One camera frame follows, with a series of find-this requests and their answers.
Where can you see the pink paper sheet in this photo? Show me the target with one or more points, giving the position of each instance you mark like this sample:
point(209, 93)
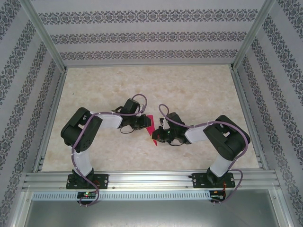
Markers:
point(150, 132)

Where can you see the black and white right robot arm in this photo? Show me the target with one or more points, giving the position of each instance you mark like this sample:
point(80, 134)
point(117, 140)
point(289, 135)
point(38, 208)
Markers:
point(227, 144)

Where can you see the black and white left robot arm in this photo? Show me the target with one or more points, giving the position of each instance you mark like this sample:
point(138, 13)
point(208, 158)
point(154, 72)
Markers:
point(75, 132)

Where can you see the grey metal sheet panel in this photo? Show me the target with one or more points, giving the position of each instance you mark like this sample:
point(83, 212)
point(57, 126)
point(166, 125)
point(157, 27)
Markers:
point(151, 215)

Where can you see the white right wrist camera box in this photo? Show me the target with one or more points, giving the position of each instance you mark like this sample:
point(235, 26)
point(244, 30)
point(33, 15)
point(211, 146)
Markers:
point(163, 124)

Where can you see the thin aluminium back rail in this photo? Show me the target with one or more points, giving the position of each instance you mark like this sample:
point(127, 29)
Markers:
point(149, 64)

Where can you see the aluminium mounting rail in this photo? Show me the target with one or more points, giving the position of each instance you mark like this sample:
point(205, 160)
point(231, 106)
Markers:
point(151, 180)

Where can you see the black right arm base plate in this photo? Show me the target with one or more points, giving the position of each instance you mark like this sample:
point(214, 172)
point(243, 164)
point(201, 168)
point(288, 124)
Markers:
point(197, 180)

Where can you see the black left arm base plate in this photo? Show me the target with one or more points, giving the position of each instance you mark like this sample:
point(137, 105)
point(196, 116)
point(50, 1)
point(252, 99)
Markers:
point(104, 180)

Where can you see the aluminium side rail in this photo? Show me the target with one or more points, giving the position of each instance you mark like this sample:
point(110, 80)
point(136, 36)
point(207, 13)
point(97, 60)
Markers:
point(241, 94)
point(57, 94)

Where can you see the aluminium frame post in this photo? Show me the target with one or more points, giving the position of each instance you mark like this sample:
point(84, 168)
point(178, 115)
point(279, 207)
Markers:
point(44, 33)
point(252, 33)

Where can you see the short aluminium frame strut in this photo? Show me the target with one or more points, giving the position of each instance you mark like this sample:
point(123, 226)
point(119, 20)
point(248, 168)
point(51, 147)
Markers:
point(282, 210)
point(20, 210)

